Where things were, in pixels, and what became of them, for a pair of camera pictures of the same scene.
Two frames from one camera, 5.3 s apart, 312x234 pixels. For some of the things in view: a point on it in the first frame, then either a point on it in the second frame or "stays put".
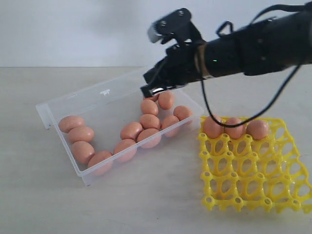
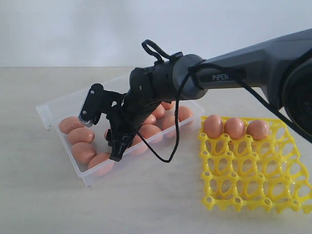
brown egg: x=258 y=129 stays put
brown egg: x=235 y=132 stays put
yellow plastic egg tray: x=244 y=173 stays put
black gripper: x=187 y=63 → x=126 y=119
